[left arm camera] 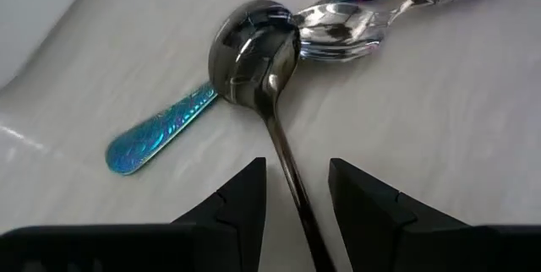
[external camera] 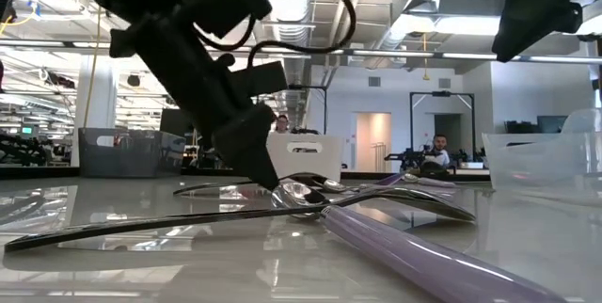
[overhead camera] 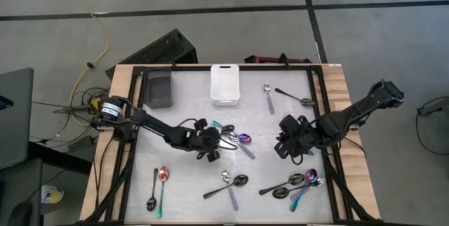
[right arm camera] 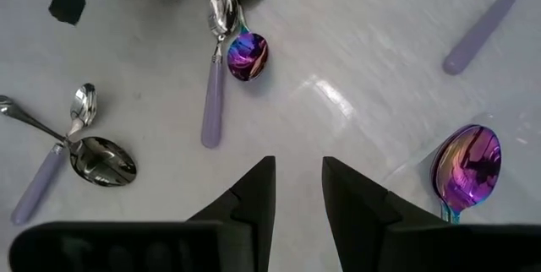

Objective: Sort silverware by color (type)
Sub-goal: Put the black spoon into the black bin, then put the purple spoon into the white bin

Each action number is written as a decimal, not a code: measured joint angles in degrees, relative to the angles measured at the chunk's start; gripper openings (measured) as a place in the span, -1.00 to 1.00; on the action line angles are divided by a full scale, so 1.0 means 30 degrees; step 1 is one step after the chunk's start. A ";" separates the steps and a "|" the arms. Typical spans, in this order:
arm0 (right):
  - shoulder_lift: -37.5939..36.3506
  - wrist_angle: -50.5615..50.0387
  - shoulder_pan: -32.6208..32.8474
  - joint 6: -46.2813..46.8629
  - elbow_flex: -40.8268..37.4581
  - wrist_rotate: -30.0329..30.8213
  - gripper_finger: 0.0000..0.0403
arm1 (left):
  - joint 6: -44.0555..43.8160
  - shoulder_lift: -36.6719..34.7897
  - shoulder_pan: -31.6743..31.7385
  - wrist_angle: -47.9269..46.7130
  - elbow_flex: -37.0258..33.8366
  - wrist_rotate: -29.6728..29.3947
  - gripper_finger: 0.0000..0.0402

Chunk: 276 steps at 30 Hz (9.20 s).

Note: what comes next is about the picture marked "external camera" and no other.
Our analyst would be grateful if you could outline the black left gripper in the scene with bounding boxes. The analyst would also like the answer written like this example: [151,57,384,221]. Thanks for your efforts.
[110,0,289,192]

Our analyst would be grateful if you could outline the lilac-handled silver spoon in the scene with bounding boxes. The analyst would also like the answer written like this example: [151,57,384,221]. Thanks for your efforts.
[401,172,458,189]
[271,181,568,303]

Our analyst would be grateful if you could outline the person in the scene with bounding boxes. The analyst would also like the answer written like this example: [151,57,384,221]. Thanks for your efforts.
[425,133,452,168]
[272,113,292,135]

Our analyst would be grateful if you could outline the white plastic bin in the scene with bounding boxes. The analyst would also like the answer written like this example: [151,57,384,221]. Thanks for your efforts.
[265,132,345,184]

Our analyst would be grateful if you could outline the black desk monitor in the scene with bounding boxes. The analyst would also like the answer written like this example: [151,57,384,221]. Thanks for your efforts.
[537,115,569,134]

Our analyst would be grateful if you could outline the grey plastic bin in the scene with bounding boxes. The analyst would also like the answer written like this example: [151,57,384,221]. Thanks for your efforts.
[78,127,187,179]

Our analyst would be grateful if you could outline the long horizontal light bar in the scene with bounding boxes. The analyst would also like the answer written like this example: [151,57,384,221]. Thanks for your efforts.
[0,38,602,65]

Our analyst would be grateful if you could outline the clear plastic bin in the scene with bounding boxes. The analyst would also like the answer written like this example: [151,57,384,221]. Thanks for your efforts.
[481,107,602,192]

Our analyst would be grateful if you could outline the white square column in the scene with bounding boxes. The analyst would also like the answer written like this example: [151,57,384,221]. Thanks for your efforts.
[70,56,119,167]

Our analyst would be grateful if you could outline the black frame stand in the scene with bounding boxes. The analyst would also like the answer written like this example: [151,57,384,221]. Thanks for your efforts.
[287,84,329,136]
[409,89,476,173]

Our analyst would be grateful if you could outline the silver ventilation duct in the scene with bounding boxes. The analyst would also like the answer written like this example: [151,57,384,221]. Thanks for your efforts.
[261,0,316,130]

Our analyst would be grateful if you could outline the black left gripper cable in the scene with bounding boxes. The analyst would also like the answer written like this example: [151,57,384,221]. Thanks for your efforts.
[192,0,358,67]

